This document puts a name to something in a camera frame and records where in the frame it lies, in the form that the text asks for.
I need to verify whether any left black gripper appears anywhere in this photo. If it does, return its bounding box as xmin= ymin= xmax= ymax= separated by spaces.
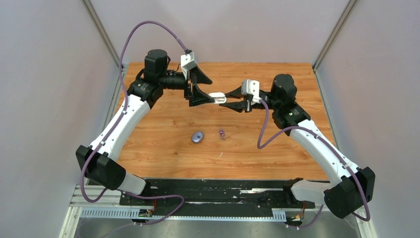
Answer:
xmin=158 ymin=65 xmax=213 ymax=106

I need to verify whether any white earbud charging case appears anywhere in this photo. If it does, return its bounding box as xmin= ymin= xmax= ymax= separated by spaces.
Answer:
xmin=209 ymin=92 xmax=227 ymax=104

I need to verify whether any blue-grey earbud case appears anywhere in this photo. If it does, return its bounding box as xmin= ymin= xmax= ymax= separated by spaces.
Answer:
xmin=191 ymin=131 xmax=204 ymax=144

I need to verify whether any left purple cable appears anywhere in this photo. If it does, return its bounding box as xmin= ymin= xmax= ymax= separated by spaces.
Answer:
xmin=80 ymin=21 xmax=193 ymax=227

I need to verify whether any right aluminium frame post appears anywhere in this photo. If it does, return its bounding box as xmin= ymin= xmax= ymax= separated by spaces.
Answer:
xmin=312 ymin=0 xmax=359 ymax=76

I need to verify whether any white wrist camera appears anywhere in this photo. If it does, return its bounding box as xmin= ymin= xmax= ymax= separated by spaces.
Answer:
xmin=180 ymin=50 xmax=198 ymax=80
xmin=241 ymin=79 xmax=261 ymax=105

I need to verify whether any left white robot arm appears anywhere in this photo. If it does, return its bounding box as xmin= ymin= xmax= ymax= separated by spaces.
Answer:
xmin=76 ymin=49 xmax=215 ymax=205

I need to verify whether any aluminium frame post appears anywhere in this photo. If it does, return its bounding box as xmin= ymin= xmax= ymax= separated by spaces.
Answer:
xmin=81 ymin=0 xmax=127 ymax=83
xmin=312 ymin=0 xmax=359 ymax=76

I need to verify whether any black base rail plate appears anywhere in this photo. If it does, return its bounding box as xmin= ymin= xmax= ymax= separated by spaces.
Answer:
xmin=119 ymin=179 xmax=315 ymax=217

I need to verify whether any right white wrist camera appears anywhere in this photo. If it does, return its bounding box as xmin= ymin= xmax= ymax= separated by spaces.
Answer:
xmin=241 ymin=79 xmax=261 ymax=105

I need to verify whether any left aluminium frame post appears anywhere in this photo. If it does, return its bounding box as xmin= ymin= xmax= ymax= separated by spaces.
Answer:
xmin=81 ymin=0 xmax=127 ymax=83

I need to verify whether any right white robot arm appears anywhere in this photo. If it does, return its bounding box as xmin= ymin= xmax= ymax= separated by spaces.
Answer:
xmin=212 ymin=74 xmax=375 ymax=222

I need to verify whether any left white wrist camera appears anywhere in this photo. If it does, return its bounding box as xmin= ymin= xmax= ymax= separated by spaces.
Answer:
xmin=180 ymin=50 xmax=198 ymax=80

